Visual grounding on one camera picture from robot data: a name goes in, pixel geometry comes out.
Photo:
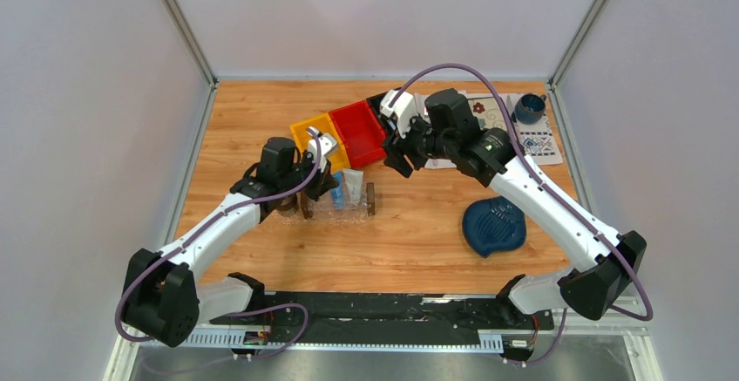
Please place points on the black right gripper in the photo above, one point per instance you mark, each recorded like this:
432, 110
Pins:
395, 156

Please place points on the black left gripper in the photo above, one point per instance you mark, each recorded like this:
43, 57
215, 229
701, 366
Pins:
323, 183

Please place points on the blue toothpaste tube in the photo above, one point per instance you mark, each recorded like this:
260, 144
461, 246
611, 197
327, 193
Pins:
337, 193

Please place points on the clear textured toiletry holder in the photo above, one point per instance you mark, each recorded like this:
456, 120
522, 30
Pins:
323, 209

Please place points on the white toothpaste tube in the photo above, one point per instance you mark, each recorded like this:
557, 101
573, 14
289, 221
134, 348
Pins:
354, 183

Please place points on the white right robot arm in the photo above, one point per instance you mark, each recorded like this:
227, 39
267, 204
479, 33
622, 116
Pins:
603, 260

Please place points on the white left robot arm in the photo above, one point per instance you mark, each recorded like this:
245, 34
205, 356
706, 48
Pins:
163, 298

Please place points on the clear textured glass tray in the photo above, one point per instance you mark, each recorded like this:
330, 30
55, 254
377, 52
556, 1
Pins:
297, 219

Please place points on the black plastic bin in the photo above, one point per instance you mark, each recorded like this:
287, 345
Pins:
377, 106

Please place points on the red plastic bin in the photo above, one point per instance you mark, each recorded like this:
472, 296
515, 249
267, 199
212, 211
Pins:
360, 132

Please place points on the floral square ceramic plate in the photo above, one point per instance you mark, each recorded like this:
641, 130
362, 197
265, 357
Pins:
488, 113

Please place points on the blue shell shaped dish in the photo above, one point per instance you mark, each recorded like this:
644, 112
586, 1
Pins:
494, 225

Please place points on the blue ceramic mug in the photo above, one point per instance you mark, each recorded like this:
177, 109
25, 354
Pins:
530, 108

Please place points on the white patterned placemat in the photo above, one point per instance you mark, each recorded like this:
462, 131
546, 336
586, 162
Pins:
537, 140

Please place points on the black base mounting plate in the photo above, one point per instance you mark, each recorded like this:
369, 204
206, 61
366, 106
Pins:
386, 319

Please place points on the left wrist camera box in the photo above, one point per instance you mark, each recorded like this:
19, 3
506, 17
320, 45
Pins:
321, 146

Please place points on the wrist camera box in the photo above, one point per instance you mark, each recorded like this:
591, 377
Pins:
321, 146
403, 105

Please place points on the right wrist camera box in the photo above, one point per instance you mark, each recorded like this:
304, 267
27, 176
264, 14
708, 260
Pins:
403, 105

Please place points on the grey left frame post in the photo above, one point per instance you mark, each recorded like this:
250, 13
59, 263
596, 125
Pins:
185, 30

